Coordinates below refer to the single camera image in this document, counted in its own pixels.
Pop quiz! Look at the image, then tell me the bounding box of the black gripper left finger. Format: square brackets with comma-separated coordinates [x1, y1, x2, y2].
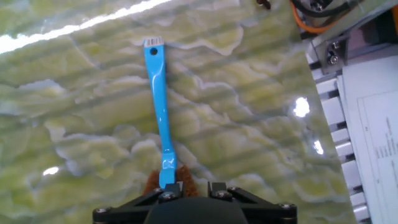
[92, 182, 184, 224]

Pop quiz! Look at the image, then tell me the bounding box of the blue-handled brown bristle brush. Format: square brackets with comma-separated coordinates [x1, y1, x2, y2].
[142, 36, 200, 197]

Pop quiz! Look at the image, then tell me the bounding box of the black cable by frame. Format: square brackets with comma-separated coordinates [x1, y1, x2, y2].
[290, 0, 364, 18]

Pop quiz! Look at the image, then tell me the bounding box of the white paper with table print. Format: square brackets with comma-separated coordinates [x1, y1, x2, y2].
[337, 55, 398, 224]

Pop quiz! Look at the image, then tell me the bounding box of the green marble pattern mat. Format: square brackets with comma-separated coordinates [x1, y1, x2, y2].
[0, 0, 358, 224]

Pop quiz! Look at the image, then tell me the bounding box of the orange plastic block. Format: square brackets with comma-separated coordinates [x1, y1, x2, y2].
[391, 4, 398, 34]

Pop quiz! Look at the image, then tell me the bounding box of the orange cable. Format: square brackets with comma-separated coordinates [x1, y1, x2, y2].
[289, 0, 352, 34]

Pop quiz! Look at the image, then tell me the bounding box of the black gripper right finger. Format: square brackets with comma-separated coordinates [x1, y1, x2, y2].
[207, 182, 298, 224]

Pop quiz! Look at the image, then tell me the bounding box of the metal corner bracket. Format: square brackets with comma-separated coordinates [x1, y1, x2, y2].
[312, 33, 351, 75]

